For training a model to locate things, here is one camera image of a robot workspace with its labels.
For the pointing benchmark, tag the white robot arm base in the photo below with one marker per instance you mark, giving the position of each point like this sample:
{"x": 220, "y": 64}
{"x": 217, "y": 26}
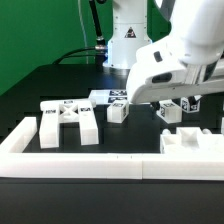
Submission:
{"x": 129, "y": 33}

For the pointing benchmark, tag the white U-shaped boundary frame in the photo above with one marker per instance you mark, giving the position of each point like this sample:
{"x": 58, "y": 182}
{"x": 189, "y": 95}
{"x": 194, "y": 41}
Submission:
{"x": 16, "y": 163}

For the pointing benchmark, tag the white chair back piece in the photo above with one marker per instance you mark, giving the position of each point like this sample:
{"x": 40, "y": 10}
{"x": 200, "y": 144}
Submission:
{"x": 57, "y": 112}

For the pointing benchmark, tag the white chair seat piece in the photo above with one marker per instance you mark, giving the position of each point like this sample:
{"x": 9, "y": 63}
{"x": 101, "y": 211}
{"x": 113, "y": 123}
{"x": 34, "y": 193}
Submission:
{"x": 188, "y": 140}

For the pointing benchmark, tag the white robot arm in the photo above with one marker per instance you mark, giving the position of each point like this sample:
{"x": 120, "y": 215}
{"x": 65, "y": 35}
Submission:
{"x": 186, "y": 62}

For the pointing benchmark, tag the white marker sheet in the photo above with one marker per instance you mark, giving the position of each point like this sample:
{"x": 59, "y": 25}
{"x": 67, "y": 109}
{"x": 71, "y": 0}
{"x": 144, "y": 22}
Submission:
{"x": 107, "y": 96}

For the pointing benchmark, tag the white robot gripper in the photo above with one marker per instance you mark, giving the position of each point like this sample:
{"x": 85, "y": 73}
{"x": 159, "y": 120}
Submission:
{"x": 158, "y": 75}

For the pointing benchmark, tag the small white marker cube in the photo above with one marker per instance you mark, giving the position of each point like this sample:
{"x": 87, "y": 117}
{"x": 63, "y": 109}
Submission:
{"x": 190, "y": 104}

